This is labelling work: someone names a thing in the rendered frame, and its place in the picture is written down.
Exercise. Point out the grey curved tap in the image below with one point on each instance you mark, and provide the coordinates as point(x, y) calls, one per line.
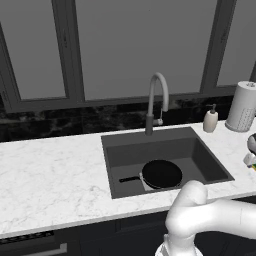
point(150, 100)

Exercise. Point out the grey framed window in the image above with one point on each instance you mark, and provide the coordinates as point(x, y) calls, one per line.
point(133, 50)

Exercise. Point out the black frying pan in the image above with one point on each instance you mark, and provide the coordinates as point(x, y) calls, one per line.
point(162, 174)

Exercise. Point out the dark grey sink basin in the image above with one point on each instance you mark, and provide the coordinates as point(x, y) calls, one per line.
point(133, 156)

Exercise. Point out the yellow green sponge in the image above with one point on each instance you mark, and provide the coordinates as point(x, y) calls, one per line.
point(253, 167)

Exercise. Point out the white paper towel roll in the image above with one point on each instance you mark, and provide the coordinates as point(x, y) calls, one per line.
point(242, 106)

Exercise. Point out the white soap dispenser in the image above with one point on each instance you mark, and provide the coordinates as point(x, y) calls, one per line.
point(210, 121)

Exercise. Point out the dark dishwasher front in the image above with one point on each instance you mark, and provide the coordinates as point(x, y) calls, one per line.
point(20, 245)

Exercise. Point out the dark cupboard front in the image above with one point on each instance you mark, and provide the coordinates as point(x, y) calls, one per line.
point(123, 236)

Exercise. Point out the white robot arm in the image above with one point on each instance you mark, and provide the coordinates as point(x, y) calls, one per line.
point(206, 216)

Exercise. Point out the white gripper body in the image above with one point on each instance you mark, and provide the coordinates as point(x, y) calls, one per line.
point(250, 159)

